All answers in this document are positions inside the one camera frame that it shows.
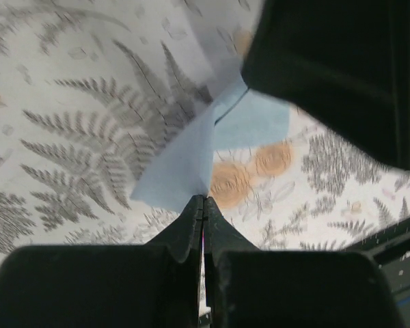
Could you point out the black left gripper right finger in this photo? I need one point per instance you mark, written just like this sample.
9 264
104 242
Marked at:
248 287

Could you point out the light blue cleaning cloth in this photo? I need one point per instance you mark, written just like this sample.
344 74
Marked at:
237 118

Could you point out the floral pattern table mat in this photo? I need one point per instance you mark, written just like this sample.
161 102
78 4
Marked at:
92 91

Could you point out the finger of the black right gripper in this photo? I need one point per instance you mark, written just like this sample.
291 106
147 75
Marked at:
346 63

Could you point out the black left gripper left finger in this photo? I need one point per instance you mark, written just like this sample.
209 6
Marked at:
151 285

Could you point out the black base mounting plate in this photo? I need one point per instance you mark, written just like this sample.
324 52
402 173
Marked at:
390 249

